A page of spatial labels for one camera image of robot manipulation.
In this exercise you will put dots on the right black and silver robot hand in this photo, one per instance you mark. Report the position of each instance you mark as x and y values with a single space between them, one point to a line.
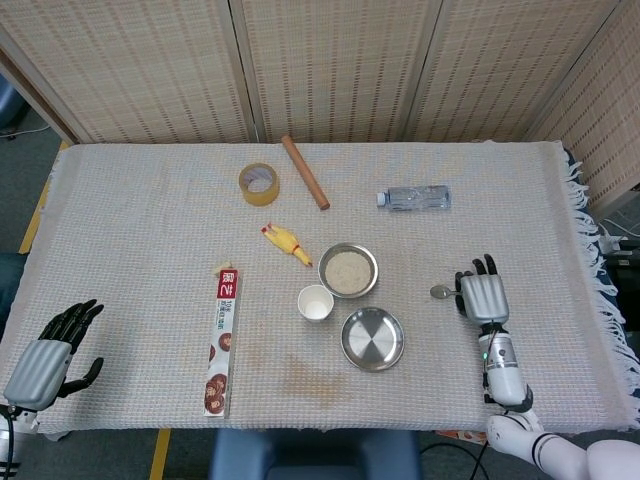
485 297

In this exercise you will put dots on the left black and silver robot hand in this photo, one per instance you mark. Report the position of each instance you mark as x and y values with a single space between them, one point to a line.
35 372

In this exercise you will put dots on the small metal spoon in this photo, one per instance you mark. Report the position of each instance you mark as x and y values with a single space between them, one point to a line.
440 292

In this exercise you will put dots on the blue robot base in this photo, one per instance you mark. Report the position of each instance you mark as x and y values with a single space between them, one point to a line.
315 455

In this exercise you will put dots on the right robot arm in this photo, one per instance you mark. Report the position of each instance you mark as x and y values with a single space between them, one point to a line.
505 370

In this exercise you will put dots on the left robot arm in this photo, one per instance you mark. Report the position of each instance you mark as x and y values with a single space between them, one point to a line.
7 440

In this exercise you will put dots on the empty steel plate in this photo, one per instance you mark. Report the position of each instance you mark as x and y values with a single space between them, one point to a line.
372 340

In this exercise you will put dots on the steel bowl with rice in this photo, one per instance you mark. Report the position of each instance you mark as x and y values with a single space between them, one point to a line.
322 272

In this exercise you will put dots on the white paper cup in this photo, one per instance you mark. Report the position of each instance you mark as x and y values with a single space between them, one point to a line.
315 302

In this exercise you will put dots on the clear plastic water bottle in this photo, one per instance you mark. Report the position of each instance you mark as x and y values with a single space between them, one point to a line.
417 197

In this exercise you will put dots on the white power strip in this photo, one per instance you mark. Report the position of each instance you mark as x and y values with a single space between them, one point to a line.
617 247

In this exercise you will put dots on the white woven tablecloth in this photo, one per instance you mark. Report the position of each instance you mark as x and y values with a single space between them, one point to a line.
150 225

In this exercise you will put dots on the baking paper box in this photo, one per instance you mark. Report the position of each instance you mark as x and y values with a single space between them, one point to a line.
222 345

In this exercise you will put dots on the yellow rubber chicken toy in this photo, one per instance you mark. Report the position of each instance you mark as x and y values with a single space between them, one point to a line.
285 239

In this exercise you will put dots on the wooden rolling pin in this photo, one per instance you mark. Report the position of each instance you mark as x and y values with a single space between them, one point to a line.
305 172

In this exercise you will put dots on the yellow tape roll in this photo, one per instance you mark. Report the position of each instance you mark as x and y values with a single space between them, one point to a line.
260 196

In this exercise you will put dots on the bamboo folding screen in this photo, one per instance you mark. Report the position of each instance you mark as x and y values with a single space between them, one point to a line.
325 70

